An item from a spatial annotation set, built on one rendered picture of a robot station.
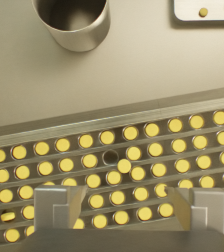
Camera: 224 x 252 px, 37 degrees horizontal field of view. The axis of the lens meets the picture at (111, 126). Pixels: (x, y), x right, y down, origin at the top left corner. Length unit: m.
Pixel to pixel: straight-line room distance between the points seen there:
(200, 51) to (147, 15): 0.08
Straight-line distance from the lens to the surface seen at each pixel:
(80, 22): 0.45
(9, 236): 0.31
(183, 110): 0.28
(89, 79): 0.44
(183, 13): 0.46
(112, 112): 0.28
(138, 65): 0.44
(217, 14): 0.47
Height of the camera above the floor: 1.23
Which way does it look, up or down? 89 degrees down
